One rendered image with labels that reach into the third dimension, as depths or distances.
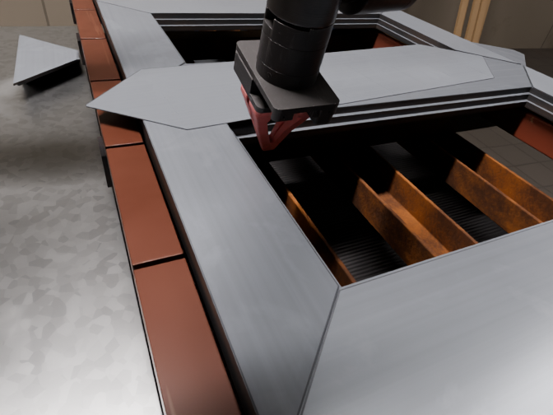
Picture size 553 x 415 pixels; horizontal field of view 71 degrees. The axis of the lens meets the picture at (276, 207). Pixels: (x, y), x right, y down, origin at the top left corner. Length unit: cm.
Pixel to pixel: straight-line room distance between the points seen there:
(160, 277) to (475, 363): 22
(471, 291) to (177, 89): 41
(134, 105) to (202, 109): 8
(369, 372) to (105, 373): 27
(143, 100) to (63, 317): 26
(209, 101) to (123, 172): 16
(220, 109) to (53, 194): 29
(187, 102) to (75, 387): 33
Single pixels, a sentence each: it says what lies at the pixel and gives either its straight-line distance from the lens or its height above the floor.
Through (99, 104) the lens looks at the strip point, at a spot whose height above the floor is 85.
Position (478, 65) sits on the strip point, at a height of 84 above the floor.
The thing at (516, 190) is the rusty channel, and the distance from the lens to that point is 80.
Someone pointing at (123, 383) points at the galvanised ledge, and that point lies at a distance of 44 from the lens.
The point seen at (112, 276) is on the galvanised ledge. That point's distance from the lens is 52.
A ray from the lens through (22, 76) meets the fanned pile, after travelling 95.
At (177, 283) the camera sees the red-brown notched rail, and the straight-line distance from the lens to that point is 31.
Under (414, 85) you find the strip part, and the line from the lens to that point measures 68.
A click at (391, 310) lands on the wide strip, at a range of 29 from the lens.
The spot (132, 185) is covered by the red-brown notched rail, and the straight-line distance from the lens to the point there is 40.
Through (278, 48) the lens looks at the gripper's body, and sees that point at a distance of 34.
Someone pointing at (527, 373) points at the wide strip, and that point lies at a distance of 31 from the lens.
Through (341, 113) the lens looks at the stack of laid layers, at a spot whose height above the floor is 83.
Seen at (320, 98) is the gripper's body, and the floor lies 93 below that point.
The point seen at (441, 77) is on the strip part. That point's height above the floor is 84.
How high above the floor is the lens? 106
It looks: 40 degrees down
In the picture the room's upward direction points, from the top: 8 degrees clockwise
